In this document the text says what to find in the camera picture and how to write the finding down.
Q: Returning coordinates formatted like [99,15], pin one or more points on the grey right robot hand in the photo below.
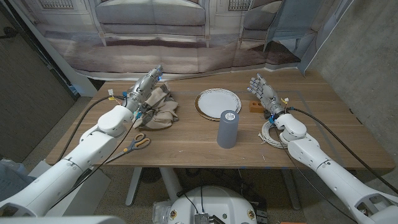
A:
[267,95]

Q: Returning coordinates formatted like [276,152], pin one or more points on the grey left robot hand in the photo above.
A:
[141,88]

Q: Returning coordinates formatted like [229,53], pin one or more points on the beige striped scarf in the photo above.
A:
[163,109]

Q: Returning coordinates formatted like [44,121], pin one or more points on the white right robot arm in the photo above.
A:
[329,174]

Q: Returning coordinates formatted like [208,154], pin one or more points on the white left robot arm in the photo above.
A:
[90,149]

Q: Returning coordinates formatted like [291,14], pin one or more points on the white gold-rimmed paper plate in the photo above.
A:
[214,101]

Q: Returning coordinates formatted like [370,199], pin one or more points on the grey cylindrical cup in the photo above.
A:
[227,130]

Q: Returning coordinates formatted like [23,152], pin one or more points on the printed living room backdrop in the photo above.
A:
[155,46]

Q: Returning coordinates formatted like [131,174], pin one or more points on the grey table leg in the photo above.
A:
[290,189]

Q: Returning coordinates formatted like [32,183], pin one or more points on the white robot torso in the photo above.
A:
[214,205]

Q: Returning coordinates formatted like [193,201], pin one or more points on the clear plastic bag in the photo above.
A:
[160,211]

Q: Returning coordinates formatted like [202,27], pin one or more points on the blue jeans leg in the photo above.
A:
[14,183]

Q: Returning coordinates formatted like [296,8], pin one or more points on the white table leg frame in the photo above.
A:
[171,183]

